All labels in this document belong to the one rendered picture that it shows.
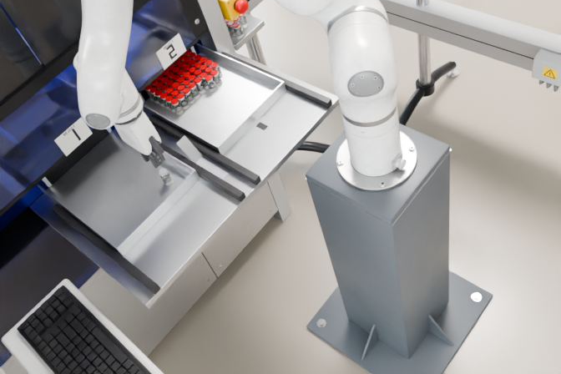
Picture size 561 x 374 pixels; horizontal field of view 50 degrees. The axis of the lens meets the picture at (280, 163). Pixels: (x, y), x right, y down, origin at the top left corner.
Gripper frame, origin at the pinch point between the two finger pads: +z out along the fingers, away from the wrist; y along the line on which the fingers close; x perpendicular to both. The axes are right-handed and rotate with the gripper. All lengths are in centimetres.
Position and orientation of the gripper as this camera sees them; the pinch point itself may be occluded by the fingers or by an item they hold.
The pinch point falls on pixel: (152, 155)
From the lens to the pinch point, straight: 143.4
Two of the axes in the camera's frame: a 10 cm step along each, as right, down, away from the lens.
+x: 6.3, -6.8, 3.7
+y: 7.5, 4.1, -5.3
